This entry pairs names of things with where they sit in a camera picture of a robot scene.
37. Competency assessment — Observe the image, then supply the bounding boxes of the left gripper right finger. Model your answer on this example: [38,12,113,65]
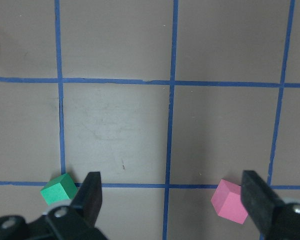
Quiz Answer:
[240,170,285,238]

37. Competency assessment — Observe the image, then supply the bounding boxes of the green cube far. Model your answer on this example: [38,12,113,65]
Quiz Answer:
[40,173,78,206]

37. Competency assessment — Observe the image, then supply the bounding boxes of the pink cube centre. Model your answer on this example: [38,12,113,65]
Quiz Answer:
[211,179,248,225]

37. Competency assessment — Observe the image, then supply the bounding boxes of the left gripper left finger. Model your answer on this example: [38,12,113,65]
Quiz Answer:
[70,171,102,227]

